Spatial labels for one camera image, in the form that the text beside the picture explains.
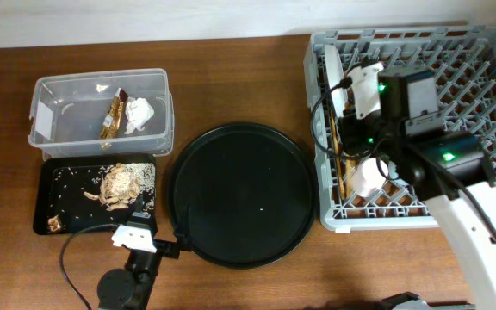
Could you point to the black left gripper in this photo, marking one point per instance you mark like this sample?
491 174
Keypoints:
182 236

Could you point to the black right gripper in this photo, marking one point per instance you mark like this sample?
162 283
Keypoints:
347 127

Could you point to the pink cup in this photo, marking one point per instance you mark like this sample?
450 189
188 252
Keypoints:
369 176

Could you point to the food scraps pile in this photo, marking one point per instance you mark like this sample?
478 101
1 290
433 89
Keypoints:
121 185

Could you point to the grey ceramic plate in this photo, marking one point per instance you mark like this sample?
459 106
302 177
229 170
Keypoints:
334 74

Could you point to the white tissue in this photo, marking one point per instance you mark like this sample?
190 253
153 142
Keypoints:
138 112

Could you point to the gold snack wrapper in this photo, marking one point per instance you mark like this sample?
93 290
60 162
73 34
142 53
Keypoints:
112 120

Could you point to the light blue cup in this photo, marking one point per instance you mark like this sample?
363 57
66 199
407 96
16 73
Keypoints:
393 174

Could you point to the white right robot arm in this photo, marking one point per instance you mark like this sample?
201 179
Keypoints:
397 115

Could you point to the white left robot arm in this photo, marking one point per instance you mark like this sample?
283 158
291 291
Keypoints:
131 286

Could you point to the black rectangular waste tray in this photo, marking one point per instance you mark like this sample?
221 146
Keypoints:
49 167

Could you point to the grey plastic dishwasher rack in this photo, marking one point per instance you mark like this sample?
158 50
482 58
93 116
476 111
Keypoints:
463 60

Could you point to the clear plastic waste bin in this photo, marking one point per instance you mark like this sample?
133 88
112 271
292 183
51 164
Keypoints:
68 111

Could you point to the round black serving tray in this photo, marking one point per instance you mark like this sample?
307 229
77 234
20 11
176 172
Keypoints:
248 193

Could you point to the black object at bottom edge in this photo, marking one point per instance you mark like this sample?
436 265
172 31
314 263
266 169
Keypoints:
411 301

